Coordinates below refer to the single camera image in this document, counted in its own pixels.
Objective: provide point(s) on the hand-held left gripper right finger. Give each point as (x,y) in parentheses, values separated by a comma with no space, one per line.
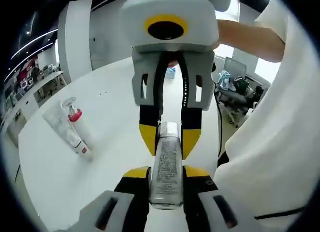
(207,204)

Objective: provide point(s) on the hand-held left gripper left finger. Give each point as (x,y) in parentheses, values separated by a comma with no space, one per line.
(125,204)

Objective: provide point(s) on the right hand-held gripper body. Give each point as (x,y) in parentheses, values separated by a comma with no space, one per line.
(170,9)

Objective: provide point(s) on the white skincare bottle red collar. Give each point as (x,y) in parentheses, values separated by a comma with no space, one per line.
(82,134)

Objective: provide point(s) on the large white skincare tube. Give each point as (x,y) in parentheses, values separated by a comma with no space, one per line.
(57,122)

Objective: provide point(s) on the blue tissue pack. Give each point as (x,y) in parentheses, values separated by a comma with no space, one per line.
(171,73)

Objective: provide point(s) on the blue white cloth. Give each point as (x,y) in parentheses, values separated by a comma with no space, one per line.
(226,79)

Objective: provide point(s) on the grey office chair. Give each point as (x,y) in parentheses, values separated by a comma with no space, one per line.
(233,104)

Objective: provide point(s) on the black office chair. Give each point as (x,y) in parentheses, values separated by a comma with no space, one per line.
(242,84)

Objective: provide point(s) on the wide white pillar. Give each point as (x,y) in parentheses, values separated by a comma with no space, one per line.
(75,42)

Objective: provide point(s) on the person in white shirt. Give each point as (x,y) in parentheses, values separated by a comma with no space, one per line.
(275,142)

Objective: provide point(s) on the long white counter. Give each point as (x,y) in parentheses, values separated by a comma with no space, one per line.
(47,78)

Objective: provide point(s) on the red wall banner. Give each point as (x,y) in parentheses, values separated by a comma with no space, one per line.
(27,67)

